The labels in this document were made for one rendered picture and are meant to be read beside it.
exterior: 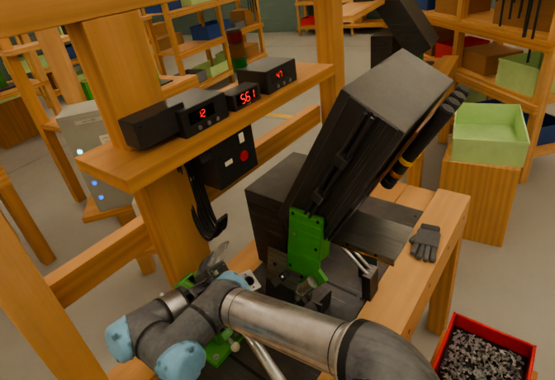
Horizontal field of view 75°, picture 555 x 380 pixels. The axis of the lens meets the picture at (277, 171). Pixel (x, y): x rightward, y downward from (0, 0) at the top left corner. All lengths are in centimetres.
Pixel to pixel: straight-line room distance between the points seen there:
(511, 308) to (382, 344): 214
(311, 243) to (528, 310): 178
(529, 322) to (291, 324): 210
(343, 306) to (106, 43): 102
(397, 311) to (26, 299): 101
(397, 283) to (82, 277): 98
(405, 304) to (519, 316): 135
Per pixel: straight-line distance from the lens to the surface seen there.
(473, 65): 403
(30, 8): 88
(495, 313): 256
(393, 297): 133
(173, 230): 114
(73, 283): 115
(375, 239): 118
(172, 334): 72
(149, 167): 88
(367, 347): 51
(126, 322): 77
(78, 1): 92
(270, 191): 122
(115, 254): 117
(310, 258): 111
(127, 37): 96
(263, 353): 103
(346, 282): 136
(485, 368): 125
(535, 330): 257
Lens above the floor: 191
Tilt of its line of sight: 31 degrees down
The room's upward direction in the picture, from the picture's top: 9 degrees counter-clockwise
